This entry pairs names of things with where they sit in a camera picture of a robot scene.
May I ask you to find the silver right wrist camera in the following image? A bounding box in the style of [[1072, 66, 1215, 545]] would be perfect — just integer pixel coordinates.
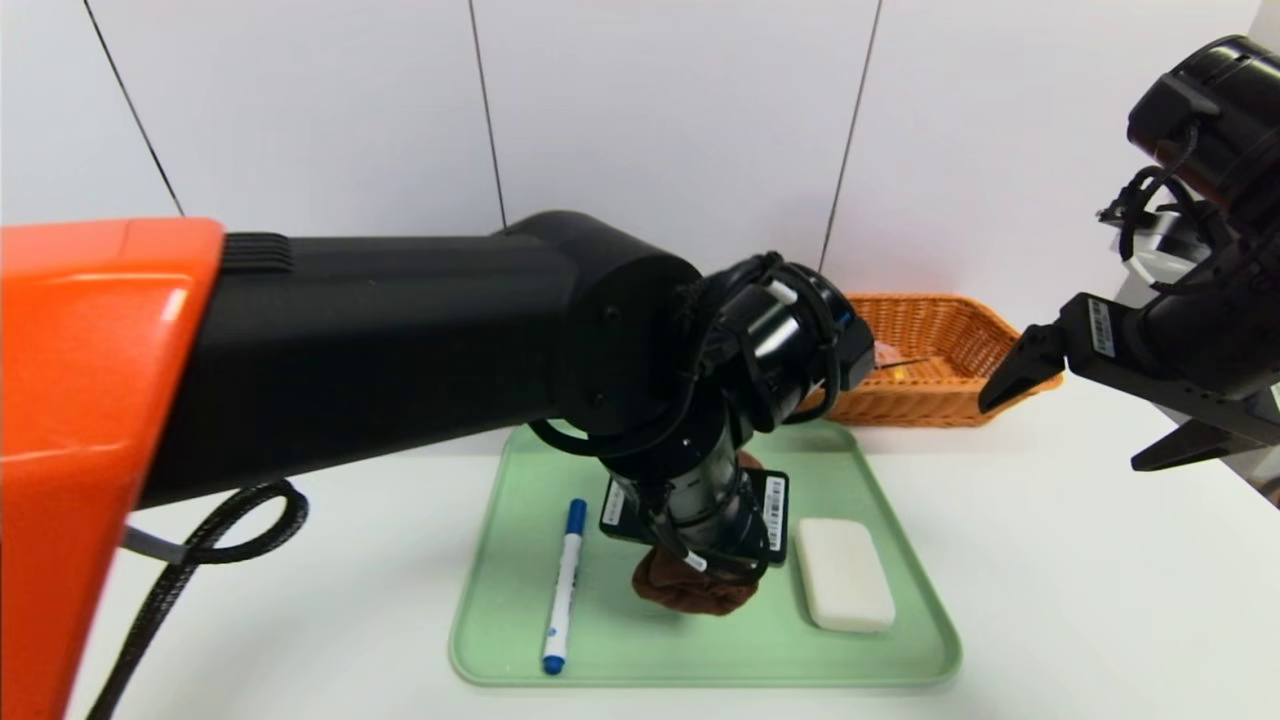
[[1118, 208, 1213, 303]]

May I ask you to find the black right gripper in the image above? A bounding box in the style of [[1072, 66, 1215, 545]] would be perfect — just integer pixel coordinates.
[[978, 269, 1280, 472]]

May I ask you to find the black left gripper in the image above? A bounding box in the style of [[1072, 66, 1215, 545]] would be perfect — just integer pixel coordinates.
[[599, 422, 790, 566]]

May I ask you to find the white soap bar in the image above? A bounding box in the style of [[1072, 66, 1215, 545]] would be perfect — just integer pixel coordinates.
[[797, 518, 898, 634]]

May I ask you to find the thick black left arm hose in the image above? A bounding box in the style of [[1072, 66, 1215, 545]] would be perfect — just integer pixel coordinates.
[[88, 479, 310, 720]]

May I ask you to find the orange wicker basket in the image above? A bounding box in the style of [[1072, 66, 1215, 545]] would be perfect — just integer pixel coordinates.
[[798, 292, 1065, 429]]

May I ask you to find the light green plastic tray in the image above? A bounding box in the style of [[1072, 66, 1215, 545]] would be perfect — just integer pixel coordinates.
[[449, 418, 963, 689]]

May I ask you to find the blue and white marker pen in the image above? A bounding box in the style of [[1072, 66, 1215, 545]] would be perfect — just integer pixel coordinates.
[[543, 498, 589, 676]]

